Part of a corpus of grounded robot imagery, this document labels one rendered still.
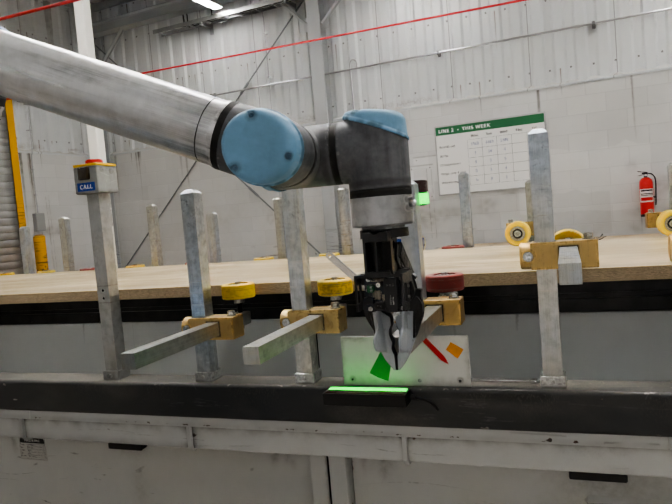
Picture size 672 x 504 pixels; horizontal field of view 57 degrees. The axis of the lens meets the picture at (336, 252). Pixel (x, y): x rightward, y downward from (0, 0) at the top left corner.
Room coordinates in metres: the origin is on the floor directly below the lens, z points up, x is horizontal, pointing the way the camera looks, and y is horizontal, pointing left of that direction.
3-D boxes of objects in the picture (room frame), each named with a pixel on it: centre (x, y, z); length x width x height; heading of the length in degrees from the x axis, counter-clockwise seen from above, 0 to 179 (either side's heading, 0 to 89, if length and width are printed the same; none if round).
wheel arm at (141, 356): (1.30, 0.31, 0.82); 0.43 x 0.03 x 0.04; 159
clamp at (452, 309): (1.22, -0.17, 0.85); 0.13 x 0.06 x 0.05; 69
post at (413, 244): (1.23, -0.15, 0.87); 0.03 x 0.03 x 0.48; 69
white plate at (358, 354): (1.22, -0.12, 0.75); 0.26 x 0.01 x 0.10; 69
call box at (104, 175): (1.50, 0.56, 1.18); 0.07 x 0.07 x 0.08; 69
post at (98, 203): (1.50, 0.56, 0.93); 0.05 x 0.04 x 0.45; 69
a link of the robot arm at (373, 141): (0.90, -0.07, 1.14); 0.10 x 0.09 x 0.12; 79
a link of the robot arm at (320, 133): (0.91, 0.04, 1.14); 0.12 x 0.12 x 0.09; 79
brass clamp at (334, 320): (1.31, 0.06, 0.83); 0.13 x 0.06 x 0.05; 69
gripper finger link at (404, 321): (0.89, -0.09, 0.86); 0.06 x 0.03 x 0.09; 159
